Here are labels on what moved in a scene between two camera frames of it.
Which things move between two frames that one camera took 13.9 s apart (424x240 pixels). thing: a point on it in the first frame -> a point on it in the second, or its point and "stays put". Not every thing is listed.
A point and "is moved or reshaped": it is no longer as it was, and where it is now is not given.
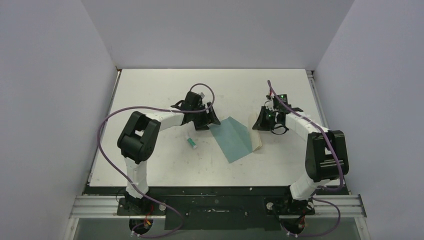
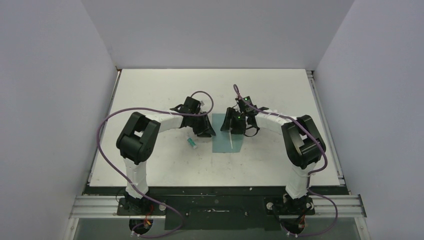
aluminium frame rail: (106, 207) stays put
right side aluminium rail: (314, 84) stays put
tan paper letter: (256, 140) -> (229, 131)
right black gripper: (261, 124) -> (230, 121)
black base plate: (217, 208) stays put
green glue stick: (191, 142) stays put
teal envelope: (234, 138) is moved or reshaped
